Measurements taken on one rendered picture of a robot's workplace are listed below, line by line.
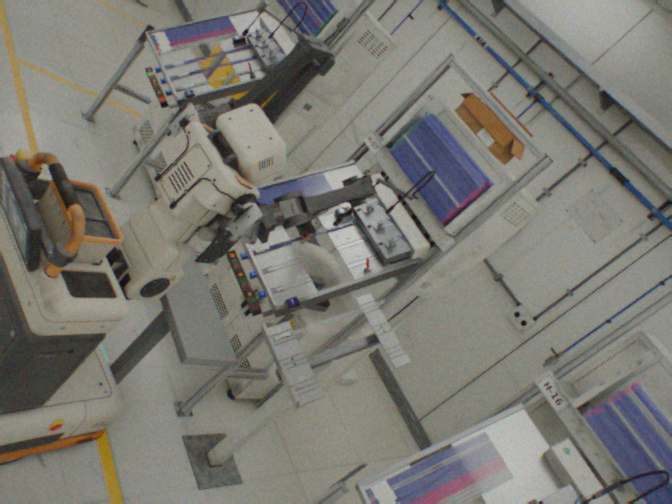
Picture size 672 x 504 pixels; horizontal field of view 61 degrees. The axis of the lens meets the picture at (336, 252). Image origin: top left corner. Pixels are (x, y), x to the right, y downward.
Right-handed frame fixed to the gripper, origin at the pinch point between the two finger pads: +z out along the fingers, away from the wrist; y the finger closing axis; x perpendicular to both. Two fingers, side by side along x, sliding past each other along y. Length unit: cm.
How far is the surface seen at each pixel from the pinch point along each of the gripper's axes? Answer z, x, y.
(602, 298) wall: 71, -176, -57
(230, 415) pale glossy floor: 73, 53, -39
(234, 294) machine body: 51, 31, 14
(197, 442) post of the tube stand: 54, 71, -52
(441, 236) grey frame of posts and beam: -13, -52, -31
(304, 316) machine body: 30.4, 8.0, -22.9
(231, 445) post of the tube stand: 44, 59, -63
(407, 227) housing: -6.9, -44.2, -16.6
